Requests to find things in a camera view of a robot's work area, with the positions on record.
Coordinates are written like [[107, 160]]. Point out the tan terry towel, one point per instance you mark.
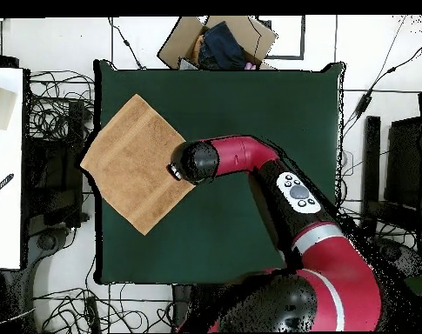
[[134, 163]]

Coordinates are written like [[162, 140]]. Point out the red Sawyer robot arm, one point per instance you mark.
[[245, 153]]

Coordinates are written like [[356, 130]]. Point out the small pink item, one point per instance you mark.
[[251, 66]]

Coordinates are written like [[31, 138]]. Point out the dark green table cloth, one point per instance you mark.
[[249, 104]]

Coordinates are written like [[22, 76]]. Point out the orange cloth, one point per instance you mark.
[[197, 47]]

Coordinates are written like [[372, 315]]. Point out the dark blue jeans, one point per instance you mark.
[[221, 45]]

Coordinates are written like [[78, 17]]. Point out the brown cardboard box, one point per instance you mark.
[[175, 45]]

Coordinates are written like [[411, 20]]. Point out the black stand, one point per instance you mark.
[[372, 156], [57, 201]]

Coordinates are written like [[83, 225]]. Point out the black stand base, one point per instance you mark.
[[47, 240], [402, 257]]

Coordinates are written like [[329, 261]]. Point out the black power strip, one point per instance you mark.
[[92, 313]]

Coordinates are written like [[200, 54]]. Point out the white desk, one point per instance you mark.
[[5, 208]]

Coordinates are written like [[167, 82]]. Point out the black striped tool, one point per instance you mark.
[[1, 185]]

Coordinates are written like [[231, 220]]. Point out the beige box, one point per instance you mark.
[[0, 108]]

